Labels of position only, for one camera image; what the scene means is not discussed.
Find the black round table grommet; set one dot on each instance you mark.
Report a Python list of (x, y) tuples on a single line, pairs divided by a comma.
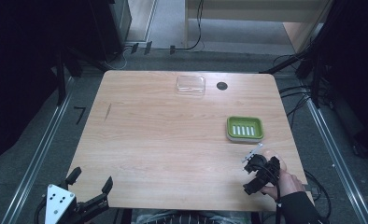
[(222, 86)]

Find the aluminium floor rail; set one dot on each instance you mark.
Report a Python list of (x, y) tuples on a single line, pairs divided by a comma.
[(39, 155), (337, 158)]

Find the clear plastic container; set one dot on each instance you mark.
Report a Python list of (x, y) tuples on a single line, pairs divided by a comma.
[(191, 84)]

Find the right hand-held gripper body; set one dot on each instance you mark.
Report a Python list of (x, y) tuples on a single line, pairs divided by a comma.
[(260, 179)]

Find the light wooden furniture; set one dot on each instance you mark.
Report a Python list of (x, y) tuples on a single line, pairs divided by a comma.
[(253, 9)]

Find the black stand leg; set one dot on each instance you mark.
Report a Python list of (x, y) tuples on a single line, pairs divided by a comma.
[(60, 77), (285, 63)]

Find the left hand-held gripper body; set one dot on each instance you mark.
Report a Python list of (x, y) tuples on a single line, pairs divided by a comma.
[(59, 199)]

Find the black cabinet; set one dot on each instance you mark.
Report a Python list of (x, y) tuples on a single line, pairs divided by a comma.
[(110, 28)]

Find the green soap dish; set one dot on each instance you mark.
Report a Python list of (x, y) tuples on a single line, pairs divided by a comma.
[(245, 130)]

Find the person's right hand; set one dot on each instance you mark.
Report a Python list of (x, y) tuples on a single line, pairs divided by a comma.
[(289, 185)]

